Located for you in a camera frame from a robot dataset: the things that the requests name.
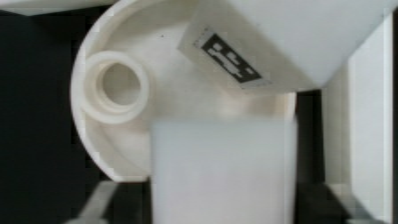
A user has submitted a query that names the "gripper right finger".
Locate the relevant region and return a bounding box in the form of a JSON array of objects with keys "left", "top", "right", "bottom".
[{"left": 293, "top": 182, "right": 380, "bottom": 224}]

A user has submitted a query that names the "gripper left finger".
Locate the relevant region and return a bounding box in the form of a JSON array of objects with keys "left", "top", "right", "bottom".
[{"left": 63, "top": 181, "right": 149, "bottom": 224}]

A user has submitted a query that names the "white stool leg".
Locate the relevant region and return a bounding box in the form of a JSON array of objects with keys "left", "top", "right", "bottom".
[
  {"left": 179, "top": 0, "right": 398, "bottom": 94},
  {"left": 147, "top": 120, "right": 298, "bottom": 224}
]

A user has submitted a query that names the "white L-shaped fence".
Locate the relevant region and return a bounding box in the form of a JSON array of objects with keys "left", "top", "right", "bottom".
[{"left": 0, "top": 0, "right": 398, "bottom": 224}]

